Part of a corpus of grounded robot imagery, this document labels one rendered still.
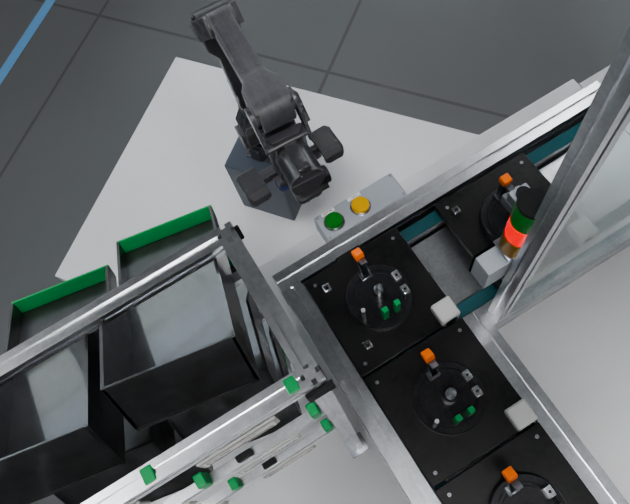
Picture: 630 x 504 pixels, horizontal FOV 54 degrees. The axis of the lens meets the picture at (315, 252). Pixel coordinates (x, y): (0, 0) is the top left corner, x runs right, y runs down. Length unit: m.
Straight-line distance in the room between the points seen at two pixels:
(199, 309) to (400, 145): 0.99
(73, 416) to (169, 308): 0.15
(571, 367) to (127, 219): 1.11
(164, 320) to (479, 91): 2.22
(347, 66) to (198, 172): 1.35
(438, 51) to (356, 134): 1.32
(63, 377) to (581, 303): 1.10
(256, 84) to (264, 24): 2.14
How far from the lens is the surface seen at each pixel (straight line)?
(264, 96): 0.92
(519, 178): 1.45
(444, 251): 1.42
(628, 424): 1.46
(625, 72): 0.64
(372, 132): 1.62
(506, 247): 1.03
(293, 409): 0.91
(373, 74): 2.82
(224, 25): 1.02
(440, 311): 1.29
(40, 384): 0.77
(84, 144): 2.96
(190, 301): 0.73
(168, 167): 1.68
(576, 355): 1.45
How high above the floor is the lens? 2.23
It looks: 67 degrees down
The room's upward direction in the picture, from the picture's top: 17 degrees counter-clockwise
